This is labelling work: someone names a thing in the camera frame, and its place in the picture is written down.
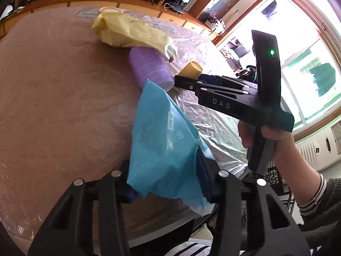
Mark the yellow cardboard tube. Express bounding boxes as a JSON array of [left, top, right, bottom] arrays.
[[177, 61, 203, 79]]

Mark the blue plastic bag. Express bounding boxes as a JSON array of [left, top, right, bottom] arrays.
[[127, 80, 214, 215]]

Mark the purple roll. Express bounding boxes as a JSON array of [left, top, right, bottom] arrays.
[[129, 47, 174, 92]]

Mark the yellow paper bag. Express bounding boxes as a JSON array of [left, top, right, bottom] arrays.
[[92, 7, 178, 60]]

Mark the right forearm striped sleeve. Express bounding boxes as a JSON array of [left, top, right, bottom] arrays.
[[273, 138, 341, 256]]

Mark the right hand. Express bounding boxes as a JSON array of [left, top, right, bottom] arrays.
[[237, 119, 295, 166]]

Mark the grey printer on cabinet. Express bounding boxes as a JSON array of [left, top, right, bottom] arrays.
[[205, 14, 225, 33]]

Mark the black coffee machine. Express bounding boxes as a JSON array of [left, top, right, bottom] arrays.
[[163, 0, 191, 15]]

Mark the long wooden tv cabinet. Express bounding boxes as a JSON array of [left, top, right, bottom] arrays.
[[0, 0, 222, 42]]

